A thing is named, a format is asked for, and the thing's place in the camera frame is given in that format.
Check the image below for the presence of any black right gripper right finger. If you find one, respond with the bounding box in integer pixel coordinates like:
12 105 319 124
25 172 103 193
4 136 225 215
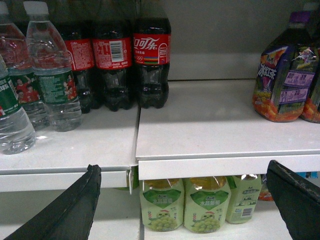
266 160 320 240

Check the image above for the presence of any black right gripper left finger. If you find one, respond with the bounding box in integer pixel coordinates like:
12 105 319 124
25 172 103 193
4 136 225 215
6 165 102 240

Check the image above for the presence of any clear water bottle green label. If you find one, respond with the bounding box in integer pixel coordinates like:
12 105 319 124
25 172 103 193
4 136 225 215
23 0 82 132

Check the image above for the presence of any white metal shelf left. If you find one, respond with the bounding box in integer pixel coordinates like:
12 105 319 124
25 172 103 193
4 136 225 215
0 107 140 192

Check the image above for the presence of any water bottle far left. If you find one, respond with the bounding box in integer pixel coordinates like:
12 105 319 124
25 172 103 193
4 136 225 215
0 58 36 155

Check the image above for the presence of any water bottle behind left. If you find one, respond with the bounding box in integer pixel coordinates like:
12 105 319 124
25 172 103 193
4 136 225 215
0 1 49 131

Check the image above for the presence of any green grape drink bottle right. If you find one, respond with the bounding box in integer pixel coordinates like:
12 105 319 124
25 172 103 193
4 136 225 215
226 174 262 224

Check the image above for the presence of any green grape drink bottle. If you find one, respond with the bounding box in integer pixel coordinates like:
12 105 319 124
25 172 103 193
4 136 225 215
226 174 262 224
139 178 185 232
183 176 231 234

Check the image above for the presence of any green grape drink bottle middle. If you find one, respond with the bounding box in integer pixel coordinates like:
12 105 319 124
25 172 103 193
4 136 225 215
183 176 231 234

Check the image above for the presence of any green grape drink bottle left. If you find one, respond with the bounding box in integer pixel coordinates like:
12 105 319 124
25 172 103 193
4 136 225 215
139 178 185 232

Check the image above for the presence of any purple iced tea bottle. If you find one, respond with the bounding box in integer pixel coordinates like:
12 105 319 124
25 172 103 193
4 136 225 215
252 11 319 123

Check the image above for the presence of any cola bottle middle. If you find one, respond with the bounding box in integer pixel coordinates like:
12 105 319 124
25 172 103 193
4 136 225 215
92 0 134 112

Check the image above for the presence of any cola bottle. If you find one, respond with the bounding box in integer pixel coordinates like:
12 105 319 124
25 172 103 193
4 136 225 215
92 0 134 112
133 0 172 109
53 0 100 114

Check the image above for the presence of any cola bottle left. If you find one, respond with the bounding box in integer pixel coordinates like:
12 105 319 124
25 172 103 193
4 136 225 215
53 0 100 114

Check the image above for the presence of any cola bottle front right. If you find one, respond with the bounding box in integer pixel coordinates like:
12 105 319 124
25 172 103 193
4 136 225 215
133 0 172 109

